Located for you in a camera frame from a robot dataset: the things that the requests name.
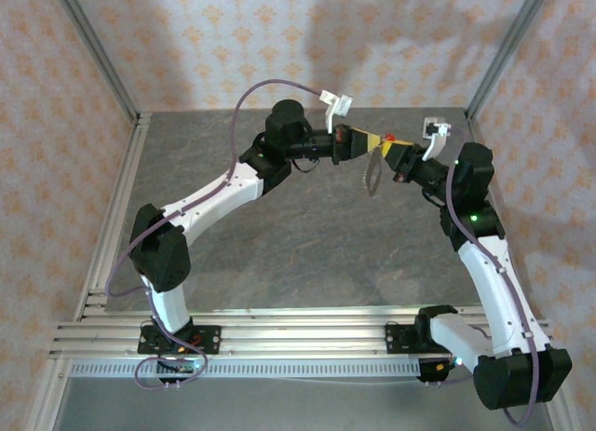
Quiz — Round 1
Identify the slotted grey cable duct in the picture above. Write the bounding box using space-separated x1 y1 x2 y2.
69 359 424 379

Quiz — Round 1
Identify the white camera bracket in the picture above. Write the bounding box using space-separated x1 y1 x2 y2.
422 132 447 163
318 89 341 134

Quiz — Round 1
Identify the black controller board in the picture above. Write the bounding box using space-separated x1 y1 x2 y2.
416 354 481 388
156 356 210 388

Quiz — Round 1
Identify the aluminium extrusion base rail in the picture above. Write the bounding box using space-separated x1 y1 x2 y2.
48 303 560 360

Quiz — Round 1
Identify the white left camera bracket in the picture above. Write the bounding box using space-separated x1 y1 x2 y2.
318 89 341 134

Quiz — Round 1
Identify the aluminium frame post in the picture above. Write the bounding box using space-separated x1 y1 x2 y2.
465 0 554 120
49 0 142 125

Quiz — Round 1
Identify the aluminium side rail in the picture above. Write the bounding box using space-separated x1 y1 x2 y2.
74 113 154 321

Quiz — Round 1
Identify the white right camera bracket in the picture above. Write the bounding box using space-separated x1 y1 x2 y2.
422 132 447 163

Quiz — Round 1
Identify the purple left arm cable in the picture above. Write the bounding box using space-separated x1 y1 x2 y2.
104 78 327 391

